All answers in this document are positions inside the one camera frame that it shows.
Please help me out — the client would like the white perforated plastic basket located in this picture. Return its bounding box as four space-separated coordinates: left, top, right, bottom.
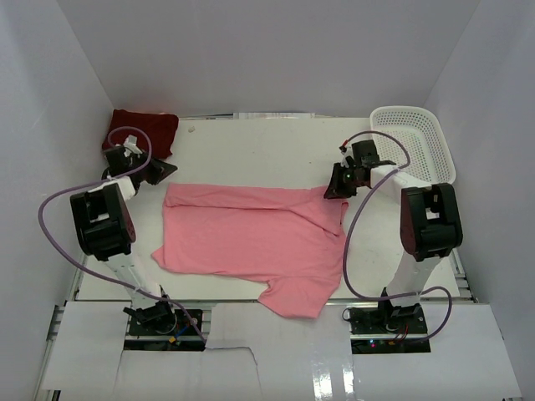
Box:
369 106 456 184

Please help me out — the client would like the white paper strip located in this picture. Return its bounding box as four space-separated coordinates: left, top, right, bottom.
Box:
232 112 316 119

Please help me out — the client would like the folded dark red t-shirt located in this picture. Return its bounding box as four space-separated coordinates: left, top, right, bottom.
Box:
101 109 180 160

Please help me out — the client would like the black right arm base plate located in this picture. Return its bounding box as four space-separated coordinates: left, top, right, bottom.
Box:
342 307 431 355

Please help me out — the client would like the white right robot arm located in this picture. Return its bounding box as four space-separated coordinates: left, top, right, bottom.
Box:
324 140 463 324

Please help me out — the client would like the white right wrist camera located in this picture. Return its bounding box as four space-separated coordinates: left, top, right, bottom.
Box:
339 141 355 168

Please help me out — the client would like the pink t-shirt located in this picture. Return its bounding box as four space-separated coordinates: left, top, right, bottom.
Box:
152 184 349 319

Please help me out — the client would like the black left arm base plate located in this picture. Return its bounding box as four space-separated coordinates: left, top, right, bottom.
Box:
124 309 205 352

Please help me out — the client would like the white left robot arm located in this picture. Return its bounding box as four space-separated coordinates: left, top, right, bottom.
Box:
70 145 178 334

